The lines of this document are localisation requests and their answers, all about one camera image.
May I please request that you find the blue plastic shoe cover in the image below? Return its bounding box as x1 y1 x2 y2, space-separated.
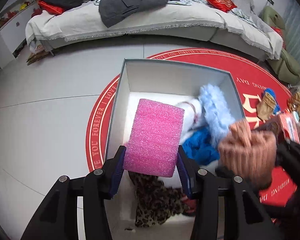
182 127 219 166

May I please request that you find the pink foam sponge block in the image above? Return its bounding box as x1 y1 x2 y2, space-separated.
123 99 184 178

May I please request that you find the leopard print scrunchie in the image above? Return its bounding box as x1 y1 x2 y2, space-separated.
128 171 191 228

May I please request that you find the light blue fluffy cloth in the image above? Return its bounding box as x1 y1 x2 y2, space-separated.
198 84 235 148

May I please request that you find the pink knit hat navy rim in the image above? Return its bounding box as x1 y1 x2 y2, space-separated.
181 194 197 217

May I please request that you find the white mesh pouch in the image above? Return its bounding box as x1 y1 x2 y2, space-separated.
176 99 206 137

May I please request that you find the grey open storage box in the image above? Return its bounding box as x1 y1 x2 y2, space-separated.
106 59 244 239

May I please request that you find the cream dotted scrunchie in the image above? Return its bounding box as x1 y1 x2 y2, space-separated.
256 93 275 121

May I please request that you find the white tissue pack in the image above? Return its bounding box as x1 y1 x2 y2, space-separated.
277 112 300 144

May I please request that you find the grey covered sofa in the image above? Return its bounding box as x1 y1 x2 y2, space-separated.
25 0 284 60

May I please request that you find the white cabinet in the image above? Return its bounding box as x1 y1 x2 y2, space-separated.
0 0 38 69

